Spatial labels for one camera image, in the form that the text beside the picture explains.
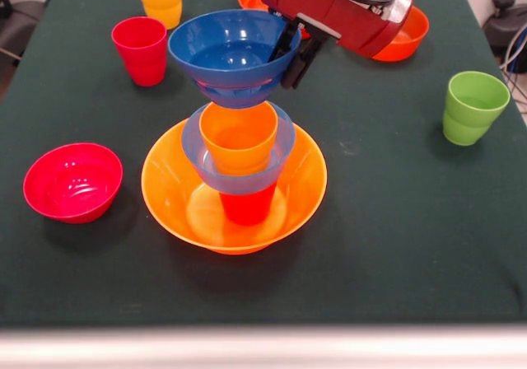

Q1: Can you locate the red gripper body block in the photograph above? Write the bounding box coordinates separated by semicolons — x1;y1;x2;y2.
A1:
260;0;408;59

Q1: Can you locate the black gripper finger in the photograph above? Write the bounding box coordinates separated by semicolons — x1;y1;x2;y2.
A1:
281;34;329;91
267;17;305;63

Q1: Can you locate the dark blue bowl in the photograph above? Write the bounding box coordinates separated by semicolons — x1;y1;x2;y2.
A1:
166;8;303;110

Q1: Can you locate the orange cup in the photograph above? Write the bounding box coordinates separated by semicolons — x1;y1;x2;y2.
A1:
198;100;279;176

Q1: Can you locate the light blue bowl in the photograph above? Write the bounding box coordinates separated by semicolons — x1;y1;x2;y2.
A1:
180;101;296;197

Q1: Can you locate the red-orange cup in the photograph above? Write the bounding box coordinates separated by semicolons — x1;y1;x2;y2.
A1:
218;181;277;227

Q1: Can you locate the small red-orange bowl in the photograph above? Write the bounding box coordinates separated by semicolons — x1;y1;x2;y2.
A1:
372;6;431;63

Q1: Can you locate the yellow cup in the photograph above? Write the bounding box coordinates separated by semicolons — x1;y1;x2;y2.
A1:
133;0;184;30

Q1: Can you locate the pink-red cup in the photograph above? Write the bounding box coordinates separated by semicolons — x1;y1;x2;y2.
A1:
110;16;169;87

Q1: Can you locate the green cup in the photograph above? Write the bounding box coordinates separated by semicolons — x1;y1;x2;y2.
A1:
442;71;511;147

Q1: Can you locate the large orange bowl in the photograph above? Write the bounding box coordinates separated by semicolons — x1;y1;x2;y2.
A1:
141;117;329;256

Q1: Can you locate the pink-red bowl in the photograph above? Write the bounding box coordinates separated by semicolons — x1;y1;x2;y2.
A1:
22;142;124;225

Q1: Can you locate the dark green tablecloth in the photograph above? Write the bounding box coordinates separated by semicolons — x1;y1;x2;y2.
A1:
0;0;527;329

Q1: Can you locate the dark grey pedestal base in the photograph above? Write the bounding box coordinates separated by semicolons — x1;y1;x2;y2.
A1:
0;0;46;63
481;0;527;53

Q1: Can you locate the tangle of cables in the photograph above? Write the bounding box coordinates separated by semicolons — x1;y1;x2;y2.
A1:
500;22;527;94

